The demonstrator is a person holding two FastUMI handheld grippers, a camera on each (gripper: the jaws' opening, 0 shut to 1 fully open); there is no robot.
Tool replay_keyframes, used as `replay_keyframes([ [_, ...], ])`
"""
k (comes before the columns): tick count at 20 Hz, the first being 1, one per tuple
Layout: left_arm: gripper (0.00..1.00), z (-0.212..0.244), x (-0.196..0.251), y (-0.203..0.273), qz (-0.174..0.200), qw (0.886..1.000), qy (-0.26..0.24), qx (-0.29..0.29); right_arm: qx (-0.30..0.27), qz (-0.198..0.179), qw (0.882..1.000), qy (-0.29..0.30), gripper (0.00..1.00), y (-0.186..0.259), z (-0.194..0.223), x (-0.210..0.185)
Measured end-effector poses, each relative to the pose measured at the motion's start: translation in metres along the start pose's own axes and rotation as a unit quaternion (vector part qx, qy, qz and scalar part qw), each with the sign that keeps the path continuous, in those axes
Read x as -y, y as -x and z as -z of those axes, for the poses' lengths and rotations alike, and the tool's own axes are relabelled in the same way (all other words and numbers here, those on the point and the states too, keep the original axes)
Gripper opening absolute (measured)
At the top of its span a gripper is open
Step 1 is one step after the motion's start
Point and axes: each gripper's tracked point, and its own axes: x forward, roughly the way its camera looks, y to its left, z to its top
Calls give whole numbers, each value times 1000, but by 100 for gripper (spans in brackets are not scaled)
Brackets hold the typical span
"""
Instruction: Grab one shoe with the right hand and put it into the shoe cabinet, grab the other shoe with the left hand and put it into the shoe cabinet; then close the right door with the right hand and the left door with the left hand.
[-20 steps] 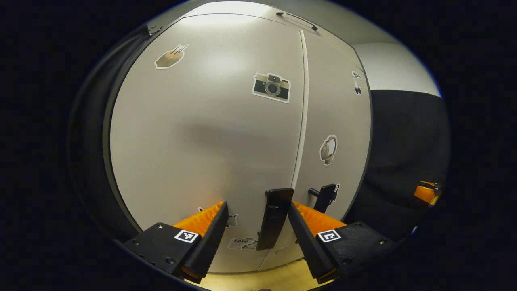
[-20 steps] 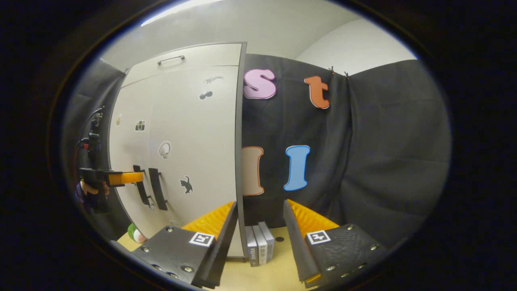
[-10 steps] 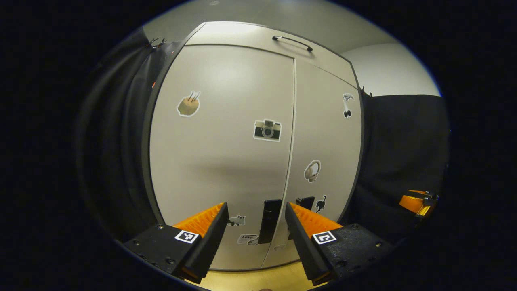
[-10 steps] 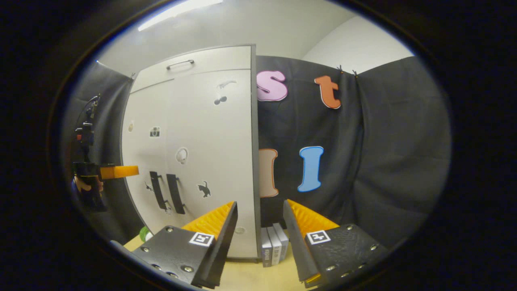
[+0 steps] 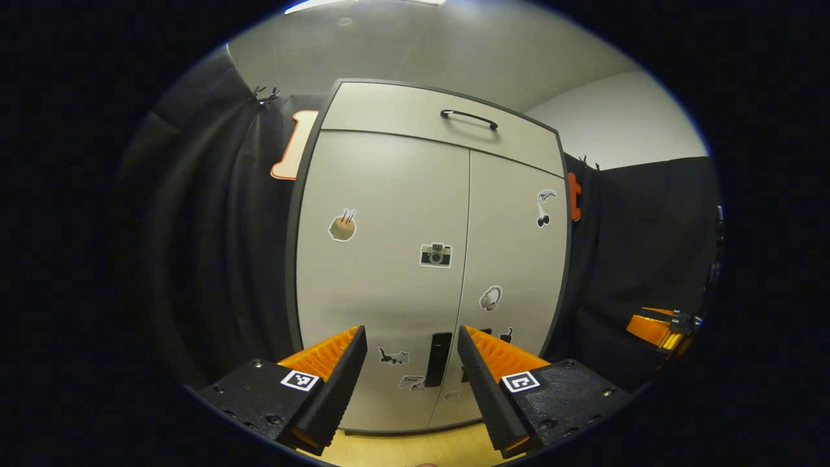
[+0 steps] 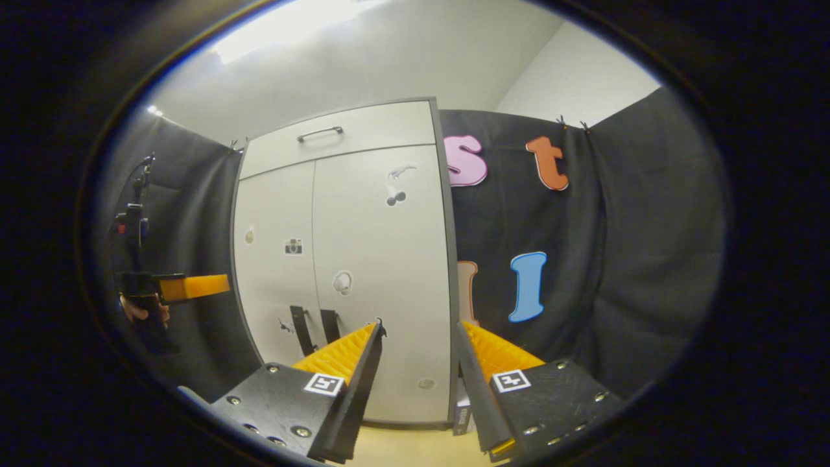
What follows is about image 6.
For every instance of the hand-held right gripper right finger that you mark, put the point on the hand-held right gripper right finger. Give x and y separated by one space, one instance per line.
480 402

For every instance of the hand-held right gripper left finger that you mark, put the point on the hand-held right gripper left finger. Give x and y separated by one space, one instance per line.
355 399

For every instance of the white shoe cabinet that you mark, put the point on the white shoe cabinet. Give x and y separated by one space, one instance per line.
452 272

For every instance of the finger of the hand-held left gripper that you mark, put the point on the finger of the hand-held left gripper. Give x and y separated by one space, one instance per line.
194 287

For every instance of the white shoe cabinet door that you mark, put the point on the white shoe cabinet door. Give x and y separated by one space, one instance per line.
389 246
272 214

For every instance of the small printed box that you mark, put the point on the small printed box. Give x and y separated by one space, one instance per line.
463 418

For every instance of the white cabinet drawer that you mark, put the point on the white cabinet drawer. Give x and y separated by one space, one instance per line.
382 133

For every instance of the black backdrop cloth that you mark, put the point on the black backdrop cloth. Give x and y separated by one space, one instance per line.
635 246

